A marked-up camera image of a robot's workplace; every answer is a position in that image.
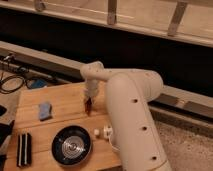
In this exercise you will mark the black and white striped block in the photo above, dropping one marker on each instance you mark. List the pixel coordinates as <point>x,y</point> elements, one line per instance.
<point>24,150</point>

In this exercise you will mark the white plastic cup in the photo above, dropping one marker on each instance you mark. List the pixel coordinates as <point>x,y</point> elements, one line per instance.
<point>113,144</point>

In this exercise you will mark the blue box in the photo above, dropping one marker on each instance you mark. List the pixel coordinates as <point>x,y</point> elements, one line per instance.
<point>35,83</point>

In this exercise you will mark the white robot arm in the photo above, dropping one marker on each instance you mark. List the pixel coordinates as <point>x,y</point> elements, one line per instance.
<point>127,93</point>

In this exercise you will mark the dark red pepper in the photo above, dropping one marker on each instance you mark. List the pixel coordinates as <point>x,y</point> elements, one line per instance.
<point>88,106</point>

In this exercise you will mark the white toy faucet piece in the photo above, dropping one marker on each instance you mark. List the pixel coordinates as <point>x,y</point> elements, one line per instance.
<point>104,132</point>

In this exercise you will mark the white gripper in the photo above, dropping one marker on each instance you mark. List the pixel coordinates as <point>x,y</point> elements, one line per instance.
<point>91,90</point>

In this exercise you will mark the wooden board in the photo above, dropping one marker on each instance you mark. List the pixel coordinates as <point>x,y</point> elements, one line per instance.
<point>67,109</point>

